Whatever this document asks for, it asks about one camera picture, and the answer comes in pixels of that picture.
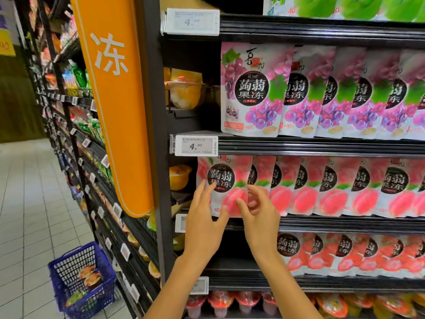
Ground dark grey metal shelf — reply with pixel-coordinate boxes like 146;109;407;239
136;0;425;319

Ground row of red-white bags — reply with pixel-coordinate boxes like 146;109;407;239
275;231;425;278

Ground blue hanging banner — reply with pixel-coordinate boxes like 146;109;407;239
0;0;15;57

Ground row of purple-white bags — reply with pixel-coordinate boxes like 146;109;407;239
220;42;425;140

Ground row of green-white bags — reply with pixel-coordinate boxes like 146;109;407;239
262;0;425;23

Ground person's right forearm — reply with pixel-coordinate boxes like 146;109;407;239
255;252;326;319

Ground strip of small white tags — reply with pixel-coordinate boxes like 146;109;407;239
40;89;143;304

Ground orange snack packets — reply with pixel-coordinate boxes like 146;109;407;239
76;264;104;288

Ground person's right hand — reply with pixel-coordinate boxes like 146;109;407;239
237;184;281;260

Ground row of yellow tubs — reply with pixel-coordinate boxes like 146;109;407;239
164;68;220;110

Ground row of pink-white bags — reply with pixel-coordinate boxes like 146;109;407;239
197;155;425;218

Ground row of mixed snack bags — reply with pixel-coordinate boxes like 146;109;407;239
27;0;160;280

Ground long side aisle rack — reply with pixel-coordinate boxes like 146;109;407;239
13;0;162;319

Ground person's left forearm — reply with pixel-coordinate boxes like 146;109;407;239
143;256;216;319

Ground orange aisle sign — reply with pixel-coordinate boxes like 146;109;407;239
70;0;155;218

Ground blue plastic shopping basket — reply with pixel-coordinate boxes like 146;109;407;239
48;241;117;319

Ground person's left hand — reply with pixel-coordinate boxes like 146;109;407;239
182;180;230;263

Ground row of small pink-lid cups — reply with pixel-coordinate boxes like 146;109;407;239
185;291;425;319

